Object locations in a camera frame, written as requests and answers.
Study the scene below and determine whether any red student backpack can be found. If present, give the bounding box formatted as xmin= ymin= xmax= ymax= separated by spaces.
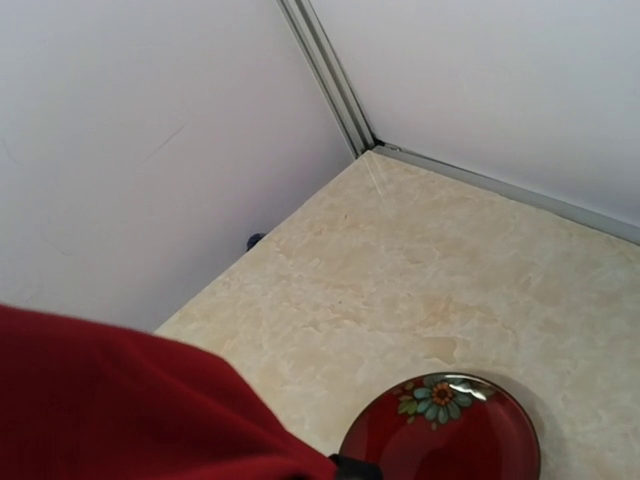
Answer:
xmin=0 ymin=302 xmax=386 ymax=480

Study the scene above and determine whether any right frame post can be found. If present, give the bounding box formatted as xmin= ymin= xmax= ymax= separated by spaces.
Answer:
xmin=277 ymin=0 xmax=377 ymax=159

